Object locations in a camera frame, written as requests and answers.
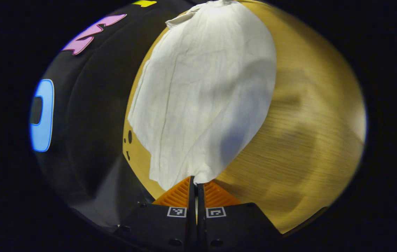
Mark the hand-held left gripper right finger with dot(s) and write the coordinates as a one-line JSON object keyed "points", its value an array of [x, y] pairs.
{"points": [[233, 227]]}

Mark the white jeans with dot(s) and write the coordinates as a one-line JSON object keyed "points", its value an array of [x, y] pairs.
{"points": [[202, 87]]}

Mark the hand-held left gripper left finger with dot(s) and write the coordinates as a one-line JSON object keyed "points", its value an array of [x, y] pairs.
{"points": [[170, 227]]}

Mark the black backdrop cloth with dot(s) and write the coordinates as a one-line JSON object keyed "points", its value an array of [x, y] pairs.
{"points": [[93, 105]]}

